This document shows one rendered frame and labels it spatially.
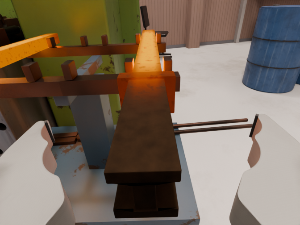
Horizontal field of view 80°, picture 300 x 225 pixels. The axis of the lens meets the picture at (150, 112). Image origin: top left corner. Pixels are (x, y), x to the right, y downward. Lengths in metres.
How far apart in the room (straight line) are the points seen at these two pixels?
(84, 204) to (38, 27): 0.51
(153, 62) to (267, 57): 2.42
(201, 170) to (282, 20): 1.81
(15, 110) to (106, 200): 0.37
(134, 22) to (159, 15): 3.73
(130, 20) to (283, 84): 2.12
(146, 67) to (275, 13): 2.39
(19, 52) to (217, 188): 1.21
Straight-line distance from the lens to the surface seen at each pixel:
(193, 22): 4.86
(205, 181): 1.33
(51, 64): 0.69
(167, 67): 0.22
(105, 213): 0.39
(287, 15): 2.52
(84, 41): 0.45
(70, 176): 0.47
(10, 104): 0.61
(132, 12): 1.05
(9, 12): 1.10
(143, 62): 0.20
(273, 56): 2.58
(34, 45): 0.44
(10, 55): 0.39
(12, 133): 0.61
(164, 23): 4.82
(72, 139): 0.55
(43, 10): 0.66
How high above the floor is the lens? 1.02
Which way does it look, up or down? 31 degrees down
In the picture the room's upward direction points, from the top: 3 degrees counter-clockwise
